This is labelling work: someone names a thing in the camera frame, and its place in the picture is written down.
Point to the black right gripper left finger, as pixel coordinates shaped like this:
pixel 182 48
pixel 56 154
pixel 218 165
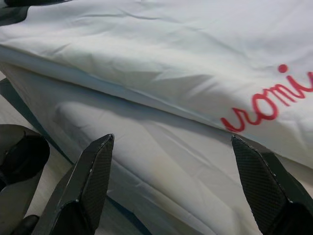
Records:
pixel 85 191

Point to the cream cartoon print blanket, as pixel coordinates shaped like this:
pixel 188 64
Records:
pixel 171 49

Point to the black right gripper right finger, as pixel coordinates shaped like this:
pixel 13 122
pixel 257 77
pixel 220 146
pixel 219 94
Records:
pixel 269 195

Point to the beige bed mattress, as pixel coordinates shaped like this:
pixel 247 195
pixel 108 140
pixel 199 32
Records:
pixel 171 159

